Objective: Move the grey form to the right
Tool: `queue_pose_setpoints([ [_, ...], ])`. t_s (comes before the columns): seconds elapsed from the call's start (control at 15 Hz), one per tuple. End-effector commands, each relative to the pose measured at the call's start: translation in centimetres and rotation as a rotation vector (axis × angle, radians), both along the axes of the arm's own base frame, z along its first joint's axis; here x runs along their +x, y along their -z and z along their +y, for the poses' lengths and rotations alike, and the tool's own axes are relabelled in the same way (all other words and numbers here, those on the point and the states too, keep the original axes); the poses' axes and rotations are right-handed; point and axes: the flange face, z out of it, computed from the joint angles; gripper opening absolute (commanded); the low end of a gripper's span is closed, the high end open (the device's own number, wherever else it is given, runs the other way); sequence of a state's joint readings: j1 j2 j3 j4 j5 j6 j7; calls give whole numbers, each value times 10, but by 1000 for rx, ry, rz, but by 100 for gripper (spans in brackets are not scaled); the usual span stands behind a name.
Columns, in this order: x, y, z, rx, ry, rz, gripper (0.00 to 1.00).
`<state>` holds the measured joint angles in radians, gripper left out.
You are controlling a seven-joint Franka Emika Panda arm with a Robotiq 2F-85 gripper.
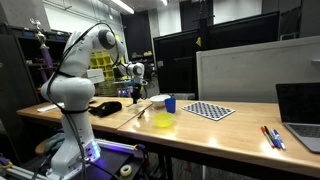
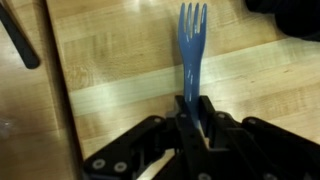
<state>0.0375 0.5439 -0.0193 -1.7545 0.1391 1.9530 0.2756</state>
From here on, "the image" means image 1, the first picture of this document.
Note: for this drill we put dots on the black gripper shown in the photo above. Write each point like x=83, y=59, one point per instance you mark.
x=136, y=90

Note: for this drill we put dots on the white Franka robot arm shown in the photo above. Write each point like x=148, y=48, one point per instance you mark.
x=73, y=93

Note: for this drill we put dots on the metal spoon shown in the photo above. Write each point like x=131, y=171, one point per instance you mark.
x=141, y=114

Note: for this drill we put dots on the white bowl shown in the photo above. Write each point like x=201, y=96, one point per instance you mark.
x=158, y=100

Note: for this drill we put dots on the black folded cloth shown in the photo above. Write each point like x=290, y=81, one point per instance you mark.
x=106, y=108

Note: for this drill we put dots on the yellow plastic bowl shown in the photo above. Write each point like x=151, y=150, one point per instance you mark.
x=163, y=120

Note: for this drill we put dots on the blue plastic cup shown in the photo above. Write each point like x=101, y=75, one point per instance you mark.
x=170, y=105

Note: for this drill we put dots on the yellow clamp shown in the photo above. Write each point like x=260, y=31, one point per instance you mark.
x=6, y=165
x=136, y=146

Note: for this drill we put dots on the white box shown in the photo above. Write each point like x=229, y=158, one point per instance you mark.
x=95, y=76

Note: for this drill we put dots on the yellow storage bins stack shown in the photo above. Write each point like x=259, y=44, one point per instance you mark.
x=101, y=61

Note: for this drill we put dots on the large black screen panel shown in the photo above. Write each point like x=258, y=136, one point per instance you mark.
x=180, y=63

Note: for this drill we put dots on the tape roll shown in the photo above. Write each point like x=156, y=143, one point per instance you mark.
x=126, y=170

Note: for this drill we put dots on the small checkerboard sheet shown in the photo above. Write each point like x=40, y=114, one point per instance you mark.
x=208, y=110

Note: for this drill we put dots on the teal cloth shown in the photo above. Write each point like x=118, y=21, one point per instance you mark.
x=55, y=143

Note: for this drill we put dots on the long ceiling light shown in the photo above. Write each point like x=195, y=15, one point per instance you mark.
x=122, y=6

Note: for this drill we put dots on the purple trophy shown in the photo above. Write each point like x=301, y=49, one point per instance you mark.
x=46, y=58

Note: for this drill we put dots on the short ceiling light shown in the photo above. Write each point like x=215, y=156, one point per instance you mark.
x=164, y=2

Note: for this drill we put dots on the black shelving unit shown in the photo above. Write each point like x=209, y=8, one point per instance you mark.
x=28, y=73

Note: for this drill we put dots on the white divider panel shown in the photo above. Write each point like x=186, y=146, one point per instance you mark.
x=253, y=73

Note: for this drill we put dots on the red pen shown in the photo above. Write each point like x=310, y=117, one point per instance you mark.
x=266, y=136

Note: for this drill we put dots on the black pen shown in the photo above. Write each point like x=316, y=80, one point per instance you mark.
x=270, y=135

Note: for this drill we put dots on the blue pen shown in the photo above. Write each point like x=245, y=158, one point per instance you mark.
x=276, y=140
x=280, y=139

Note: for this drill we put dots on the grey laptop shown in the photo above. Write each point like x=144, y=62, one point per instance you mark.
x=300, y=106

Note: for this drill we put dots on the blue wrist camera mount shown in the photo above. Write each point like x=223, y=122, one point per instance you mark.
x=134, y=83

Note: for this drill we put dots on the aluminium rail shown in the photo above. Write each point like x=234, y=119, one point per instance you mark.
x=116, y=145
x=20, y=172

